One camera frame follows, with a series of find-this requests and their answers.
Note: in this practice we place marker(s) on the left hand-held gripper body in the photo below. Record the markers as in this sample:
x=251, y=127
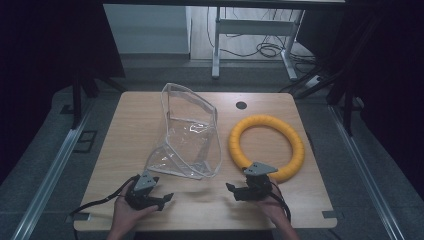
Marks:
x=144, y=186

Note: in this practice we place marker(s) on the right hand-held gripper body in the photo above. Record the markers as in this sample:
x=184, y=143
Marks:
x=257, y=181

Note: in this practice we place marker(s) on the clear plastic bag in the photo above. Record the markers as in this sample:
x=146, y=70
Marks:
x=188, y=140

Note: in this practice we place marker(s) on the person's right hand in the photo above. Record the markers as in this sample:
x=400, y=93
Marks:
x=274, y=208

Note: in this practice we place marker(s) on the person's left hand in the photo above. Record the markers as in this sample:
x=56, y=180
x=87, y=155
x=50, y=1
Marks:
x=126, y=216

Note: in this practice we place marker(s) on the black metal stand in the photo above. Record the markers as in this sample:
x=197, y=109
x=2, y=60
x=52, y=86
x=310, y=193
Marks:
x=348, y=110
x=77, y=100

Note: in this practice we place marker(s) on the white power strip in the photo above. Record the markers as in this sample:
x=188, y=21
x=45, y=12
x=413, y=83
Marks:
x=314, y=81

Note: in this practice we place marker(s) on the dark curtain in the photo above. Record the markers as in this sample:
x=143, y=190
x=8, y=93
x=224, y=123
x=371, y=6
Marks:
x=396, y=100
x=40, y=66

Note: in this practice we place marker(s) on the grey table bracket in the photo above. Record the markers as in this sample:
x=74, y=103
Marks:
x=78, y=218

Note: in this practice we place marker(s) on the black floor socket frame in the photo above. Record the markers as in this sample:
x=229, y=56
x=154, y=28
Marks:
x=85, y=141

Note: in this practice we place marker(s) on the aluminium floor rail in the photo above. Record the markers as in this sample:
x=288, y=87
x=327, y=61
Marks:
x=363, y=170
x=50, y=181

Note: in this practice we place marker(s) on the white metal desk frame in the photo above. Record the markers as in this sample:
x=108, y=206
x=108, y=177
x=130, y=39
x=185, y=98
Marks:
x=216, y=50

